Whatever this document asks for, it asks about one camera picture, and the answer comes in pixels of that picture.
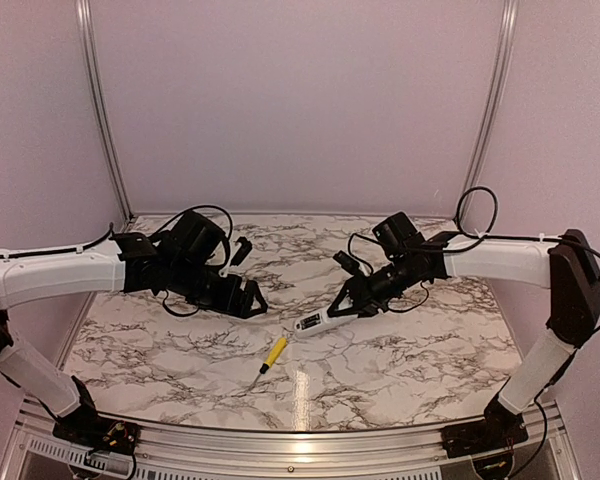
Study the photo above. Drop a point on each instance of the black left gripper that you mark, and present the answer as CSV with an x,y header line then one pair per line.
x,y
229,304

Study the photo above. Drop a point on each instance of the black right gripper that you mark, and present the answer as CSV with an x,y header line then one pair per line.
x,y
358,290

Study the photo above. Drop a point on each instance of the white remote control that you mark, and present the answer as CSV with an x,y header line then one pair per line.
x,y
319,322

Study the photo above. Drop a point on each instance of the yellow handled screwdriver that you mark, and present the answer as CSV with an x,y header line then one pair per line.
x,y
272,357

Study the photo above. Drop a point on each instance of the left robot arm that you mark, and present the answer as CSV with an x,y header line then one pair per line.
x,y
188,256

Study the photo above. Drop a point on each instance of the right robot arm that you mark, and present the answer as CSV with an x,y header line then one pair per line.
x,y
564,265

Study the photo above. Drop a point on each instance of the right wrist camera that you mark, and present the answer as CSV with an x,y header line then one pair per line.
x,y
349,264

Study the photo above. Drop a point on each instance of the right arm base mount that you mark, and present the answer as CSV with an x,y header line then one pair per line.
x,y
478,437

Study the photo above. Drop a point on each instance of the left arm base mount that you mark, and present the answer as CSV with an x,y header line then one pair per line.
x,y
104,434

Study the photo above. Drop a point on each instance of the front aluminium rail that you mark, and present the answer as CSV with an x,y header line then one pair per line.
x,y
166,451

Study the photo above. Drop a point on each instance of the right aluminium frame post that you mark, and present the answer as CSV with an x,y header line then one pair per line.
x,y
495,92

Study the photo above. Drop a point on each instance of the aluminium frame post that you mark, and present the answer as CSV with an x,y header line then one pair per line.
x,y
89,48
495,92

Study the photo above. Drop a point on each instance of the left aluminium frame post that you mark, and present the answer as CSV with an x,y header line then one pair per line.
x,y
89,48

